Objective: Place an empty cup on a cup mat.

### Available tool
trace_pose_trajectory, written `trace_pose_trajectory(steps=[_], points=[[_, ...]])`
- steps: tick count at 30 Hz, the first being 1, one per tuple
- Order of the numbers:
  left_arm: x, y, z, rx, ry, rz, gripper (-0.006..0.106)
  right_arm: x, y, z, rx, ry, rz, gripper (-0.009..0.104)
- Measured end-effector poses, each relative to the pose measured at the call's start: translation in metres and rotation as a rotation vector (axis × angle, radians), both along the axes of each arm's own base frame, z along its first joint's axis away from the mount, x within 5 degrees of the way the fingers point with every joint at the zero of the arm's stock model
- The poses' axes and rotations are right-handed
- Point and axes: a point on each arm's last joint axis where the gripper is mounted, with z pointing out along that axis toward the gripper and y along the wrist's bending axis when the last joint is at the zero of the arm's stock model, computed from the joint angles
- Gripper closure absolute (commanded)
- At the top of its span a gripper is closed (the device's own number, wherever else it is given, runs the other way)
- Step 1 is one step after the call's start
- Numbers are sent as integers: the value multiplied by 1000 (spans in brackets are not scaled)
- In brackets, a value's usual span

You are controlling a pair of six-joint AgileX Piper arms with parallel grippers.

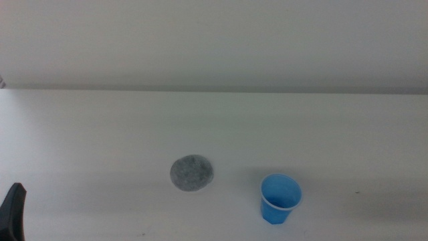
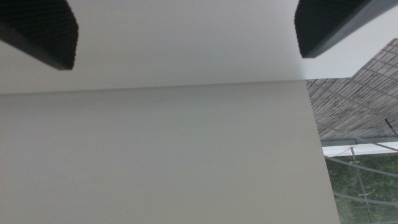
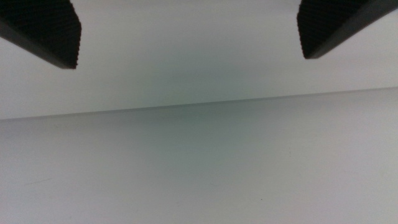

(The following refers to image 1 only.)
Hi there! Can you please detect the blue plastic cup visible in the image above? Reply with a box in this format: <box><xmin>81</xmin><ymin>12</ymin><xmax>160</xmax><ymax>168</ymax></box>
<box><xmin>259</xmin><ymin>173</ymin><xmax>304</xmax><ymax>226</ymax></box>

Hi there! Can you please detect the round grey felt cup mat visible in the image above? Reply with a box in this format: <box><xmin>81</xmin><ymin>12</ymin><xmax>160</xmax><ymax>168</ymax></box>
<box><xmin>169</xmin><ymin>154</ymin><xmax>215</xmax><ymax>193</ymax></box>

